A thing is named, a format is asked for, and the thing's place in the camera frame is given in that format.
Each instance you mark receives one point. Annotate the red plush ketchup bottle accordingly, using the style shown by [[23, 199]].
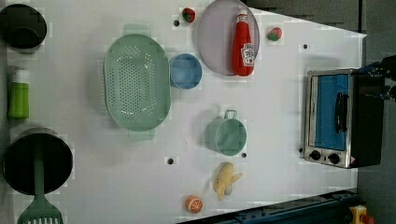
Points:
[[243, 51]]

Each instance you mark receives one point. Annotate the grey round plate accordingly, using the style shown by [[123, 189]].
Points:
[[216, 31]]

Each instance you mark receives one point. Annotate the blue plastic bowl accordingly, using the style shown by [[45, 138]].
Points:
[[185, 71]]

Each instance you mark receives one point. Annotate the green perforated colander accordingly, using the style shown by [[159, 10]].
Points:
[[137, 82]]

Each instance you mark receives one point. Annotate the plush banana toy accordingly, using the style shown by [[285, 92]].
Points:
[[224, 183]]

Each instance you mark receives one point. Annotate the orange slice toy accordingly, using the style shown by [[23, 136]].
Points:
[[194, 204]]

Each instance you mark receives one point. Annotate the dark red strawberry toy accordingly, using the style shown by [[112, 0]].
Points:
[[188, 14]]

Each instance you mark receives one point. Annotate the pink strawberry toy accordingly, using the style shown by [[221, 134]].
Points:
[[275, 34]]

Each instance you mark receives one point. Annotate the silver toaster oven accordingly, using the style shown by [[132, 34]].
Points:
[[343, 118]]

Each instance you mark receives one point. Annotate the green bottle white cap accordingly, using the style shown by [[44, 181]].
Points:
[[18, 103]]

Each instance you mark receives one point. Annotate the large black pot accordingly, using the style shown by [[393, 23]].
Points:
[[18, 164]]

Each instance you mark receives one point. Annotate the green slotted spatula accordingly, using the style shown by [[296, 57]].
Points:
[[40, 210]]

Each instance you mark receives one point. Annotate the yellow red toy object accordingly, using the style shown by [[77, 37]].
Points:
[[360, 215]]

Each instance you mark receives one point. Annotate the small black pot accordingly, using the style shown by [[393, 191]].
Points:
[[22, 26]]

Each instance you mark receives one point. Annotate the green mug with handle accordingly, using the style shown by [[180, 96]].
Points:
[[226, 135]]

